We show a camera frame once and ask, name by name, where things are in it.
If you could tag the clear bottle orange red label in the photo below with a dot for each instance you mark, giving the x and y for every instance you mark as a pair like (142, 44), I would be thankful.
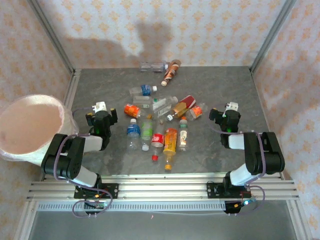
(196, 111)

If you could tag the orange label bottle amber cap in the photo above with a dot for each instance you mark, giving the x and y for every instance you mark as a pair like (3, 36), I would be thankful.
(132, 110)

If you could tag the tall blue label water bottle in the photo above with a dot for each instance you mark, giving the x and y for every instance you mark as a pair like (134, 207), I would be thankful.
(133, 131)

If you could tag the red label amber tea bottle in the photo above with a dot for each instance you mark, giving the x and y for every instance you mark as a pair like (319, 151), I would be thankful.
(186, 102)

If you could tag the clear unlabelled plastic bottle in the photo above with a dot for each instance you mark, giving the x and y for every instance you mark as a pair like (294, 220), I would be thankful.
(142, 101)

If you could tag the green label clear bottle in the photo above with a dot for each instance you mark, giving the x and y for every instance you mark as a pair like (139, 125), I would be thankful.
(147, 130)

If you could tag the green cap white label bottle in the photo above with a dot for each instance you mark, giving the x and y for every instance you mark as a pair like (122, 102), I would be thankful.
(183, 137)

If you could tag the small blue label water bottle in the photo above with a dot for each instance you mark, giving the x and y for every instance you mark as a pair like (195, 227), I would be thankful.
(145, 90)

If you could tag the clear bottle white label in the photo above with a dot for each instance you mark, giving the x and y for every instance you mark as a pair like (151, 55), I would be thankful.
(162, 107)

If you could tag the red label cola bottle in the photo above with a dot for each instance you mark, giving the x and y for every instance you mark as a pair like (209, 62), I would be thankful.
(158, 140)

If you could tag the orange juice bottle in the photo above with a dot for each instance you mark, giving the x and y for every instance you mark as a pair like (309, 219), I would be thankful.
(170, 142)

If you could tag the brown coffee drink bottle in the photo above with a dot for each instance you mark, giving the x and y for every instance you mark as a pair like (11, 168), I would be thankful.
(171, 71)

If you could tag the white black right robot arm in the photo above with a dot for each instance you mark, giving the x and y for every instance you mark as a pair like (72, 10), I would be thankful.
(252, 155)

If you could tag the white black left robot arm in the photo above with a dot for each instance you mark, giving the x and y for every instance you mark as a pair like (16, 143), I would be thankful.
(72, 160)

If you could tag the clear plastic bin liner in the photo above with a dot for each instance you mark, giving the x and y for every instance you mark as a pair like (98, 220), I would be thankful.
(72, 122)

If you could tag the white round waste bin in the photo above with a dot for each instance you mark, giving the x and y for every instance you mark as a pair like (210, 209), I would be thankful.
(27, 125)

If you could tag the clear ribbed bottle bluish cap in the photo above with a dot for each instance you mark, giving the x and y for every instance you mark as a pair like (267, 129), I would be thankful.
(152, 66)

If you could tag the black controller board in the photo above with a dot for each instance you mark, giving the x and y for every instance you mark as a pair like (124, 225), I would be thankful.
(235, 206)
(97, 205)

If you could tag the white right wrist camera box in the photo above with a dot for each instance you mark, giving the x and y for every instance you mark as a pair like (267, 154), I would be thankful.
(232, 106)

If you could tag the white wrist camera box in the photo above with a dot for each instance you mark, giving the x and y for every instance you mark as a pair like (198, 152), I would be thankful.
(100, 106)
(232, 106)

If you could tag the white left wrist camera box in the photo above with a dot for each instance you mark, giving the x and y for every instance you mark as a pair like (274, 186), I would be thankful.
(100, 106)

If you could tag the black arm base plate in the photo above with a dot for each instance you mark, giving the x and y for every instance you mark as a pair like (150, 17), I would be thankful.
(212, 190)
(112, 191)

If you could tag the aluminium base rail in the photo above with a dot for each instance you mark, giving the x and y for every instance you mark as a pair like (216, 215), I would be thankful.
(162, 190)

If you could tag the aluminium frame post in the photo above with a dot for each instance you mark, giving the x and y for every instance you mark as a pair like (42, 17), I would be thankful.
(272, 35)
(50, 35)

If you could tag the aluminium lower frame bar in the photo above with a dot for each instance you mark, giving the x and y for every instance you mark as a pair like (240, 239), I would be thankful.
(25, 220)
(300, 220)

